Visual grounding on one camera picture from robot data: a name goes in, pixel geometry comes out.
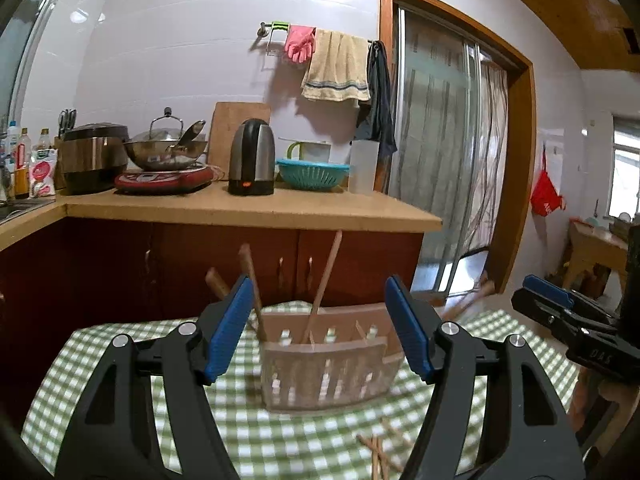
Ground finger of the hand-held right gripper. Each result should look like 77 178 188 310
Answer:
522 275 621 321
511 290 618 346

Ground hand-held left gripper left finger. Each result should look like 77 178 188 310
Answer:
55 274 256 480

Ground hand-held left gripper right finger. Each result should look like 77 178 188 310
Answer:
384 274 586 480

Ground long brown wooden chopstick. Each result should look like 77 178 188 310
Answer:
205 267 232 301
300 230 344 346
237 242 268 343
440 270 496 322

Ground pink perforated utensil basket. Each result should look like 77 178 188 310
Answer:
257 302 406 413

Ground pile of wooden chopsticks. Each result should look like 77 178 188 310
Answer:
356 417 416 480

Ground person's right hand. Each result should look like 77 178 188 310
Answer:
597 377 635 456

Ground light wooden side table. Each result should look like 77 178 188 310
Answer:
562 217 631 301

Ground dark red kitchen cabinets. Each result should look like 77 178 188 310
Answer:
0 215 426 411

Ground red hanging bag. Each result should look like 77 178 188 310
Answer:
530 145 567 217

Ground green white checkered tablecloth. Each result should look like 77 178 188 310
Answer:
20 305 581 480

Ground wooden kitchen countertop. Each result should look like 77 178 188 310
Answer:
0 182 443 251

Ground small bright window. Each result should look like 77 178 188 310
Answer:
607 115 640 223

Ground red induction cooker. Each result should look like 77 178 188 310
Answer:
114 162 215 195

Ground translucent white container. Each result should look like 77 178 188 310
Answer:
348 140 381 196

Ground black steel electric kettle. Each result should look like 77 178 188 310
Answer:
228 118 277 197

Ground teal plastic colander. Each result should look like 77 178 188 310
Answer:
276 158 351 192

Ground steel wok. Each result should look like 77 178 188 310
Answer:
122 137 208 171

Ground striped sheer curtain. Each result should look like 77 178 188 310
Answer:
405 10 508 266

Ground sliding glass door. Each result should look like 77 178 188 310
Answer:
395 5 481 291

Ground steel ladle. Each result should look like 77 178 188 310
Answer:
170 120 207 156

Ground wooden cutting board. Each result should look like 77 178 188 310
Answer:
207 101 272 171

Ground dark hanging cloth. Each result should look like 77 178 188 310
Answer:
356 41 398 161

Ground steel rice cooker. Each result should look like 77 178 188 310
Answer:
61 122 130 196

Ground steel kitchen sink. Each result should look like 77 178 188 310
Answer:
0 197 56 226

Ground pink white pouch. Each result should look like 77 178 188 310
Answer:
29 147 58 198

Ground amber oil bottle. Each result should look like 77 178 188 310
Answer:
14 127 32 200

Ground knife block with scissors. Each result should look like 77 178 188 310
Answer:
52 108 78 191

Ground beige striped towel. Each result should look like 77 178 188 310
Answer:
301 29 372 102

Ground white bottle blue cap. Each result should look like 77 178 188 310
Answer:
4 120 20 161

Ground pink rubber gloves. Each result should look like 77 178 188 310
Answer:
284 25 317 65

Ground large kitchen window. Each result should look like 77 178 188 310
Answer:
0 0 86 126

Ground wooden door frame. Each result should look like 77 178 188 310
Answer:
378 0 537 296

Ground white wall paper sheet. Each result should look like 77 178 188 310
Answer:
537 127 566 176

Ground green handled jug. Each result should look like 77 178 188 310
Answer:
286 141 332 163

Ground metal towel rail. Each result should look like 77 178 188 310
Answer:
257 21 381 56

